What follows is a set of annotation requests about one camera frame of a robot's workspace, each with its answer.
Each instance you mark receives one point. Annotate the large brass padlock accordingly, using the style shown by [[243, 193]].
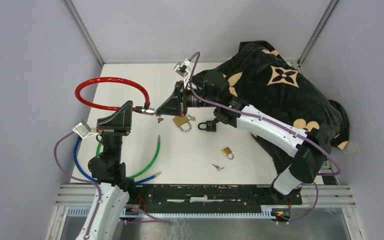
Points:
[[183, 123]]

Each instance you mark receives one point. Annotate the large padlock keys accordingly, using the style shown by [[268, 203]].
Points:
[[192, 118]]

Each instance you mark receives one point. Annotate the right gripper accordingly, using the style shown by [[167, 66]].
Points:
[[177, 104]]

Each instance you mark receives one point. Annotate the blue cable lock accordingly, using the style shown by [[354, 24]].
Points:
[[79, 168]]

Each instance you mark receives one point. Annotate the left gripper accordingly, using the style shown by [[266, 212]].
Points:
[[119, 122]]

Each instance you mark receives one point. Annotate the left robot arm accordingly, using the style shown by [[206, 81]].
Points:
[[113, 186]]

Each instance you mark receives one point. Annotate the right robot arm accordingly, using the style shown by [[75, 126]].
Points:
[[305, 148]]

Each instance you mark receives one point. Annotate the red cable lock keys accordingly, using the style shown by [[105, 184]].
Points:
[[159, 120]]

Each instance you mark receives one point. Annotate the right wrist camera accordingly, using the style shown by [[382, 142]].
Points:
[[183, 69]]

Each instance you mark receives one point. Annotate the black padlock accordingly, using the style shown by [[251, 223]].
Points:
[[208, 126]]

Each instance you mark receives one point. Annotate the red cable lock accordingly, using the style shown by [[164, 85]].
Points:
[[146, 109]]

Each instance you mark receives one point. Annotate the small brass padlock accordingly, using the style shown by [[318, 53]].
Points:
[[227, 152]]

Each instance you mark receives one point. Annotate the green cable lock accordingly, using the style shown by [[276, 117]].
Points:
[[145, 169]]

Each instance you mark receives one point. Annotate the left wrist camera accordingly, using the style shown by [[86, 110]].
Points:
[[83, 130]]

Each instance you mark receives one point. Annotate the black floral blanket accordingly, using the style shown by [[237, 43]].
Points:
[[259, 75]]

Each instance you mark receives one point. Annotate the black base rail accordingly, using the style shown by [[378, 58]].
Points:
[[209, 198]]

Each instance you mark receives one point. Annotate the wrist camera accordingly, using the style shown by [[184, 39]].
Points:
[[183, 69], [83, 130]]

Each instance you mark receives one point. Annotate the small padlock keys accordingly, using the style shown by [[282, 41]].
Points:
[[218, 168]]

